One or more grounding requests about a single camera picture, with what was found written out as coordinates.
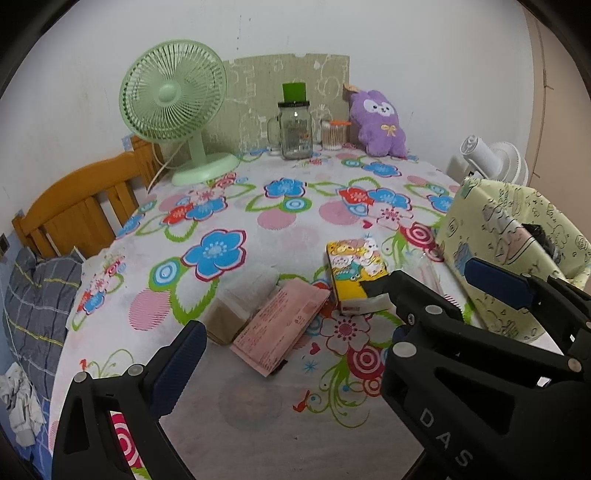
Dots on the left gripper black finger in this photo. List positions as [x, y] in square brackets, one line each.
[134, 401]

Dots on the grey plaid pillow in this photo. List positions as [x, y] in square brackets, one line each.
[38, 300]

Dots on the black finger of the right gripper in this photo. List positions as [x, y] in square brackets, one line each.
[555, 304]
[464, 370]

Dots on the glass mason jar mug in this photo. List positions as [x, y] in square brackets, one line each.
[289, 133]

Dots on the yellow cartoon fabric storage box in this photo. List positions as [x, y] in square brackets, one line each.
[516, 228]

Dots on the wall power outlet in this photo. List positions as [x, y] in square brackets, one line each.
[4, 244]

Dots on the cotton swab jar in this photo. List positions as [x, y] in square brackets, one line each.
[334, 134]

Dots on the clear plastic bag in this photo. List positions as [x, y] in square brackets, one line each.
[421, 267]

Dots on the green desk fan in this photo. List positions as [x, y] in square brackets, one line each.
[168, 95]

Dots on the pink tissue pack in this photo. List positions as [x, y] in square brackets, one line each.
[273, 331]

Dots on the purple plush bunny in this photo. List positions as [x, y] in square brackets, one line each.
[377, 124]

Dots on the yellow cartoon tissue pack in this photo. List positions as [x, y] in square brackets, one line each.
[353, 262]

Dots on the white standing fan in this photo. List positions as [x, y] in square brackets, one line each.
[499, 161]

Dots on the beige tissue pack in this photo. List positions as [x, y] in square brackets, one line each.
[236, 302]

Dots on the floral tablecloth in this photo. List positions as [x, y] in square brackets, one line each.
[215, 253]

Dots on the beige patterned wall board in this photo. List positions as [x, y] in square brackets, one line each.
[255, 90]

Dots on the crumpled white cloth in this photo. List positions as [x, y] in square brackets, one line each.
[24, 410]

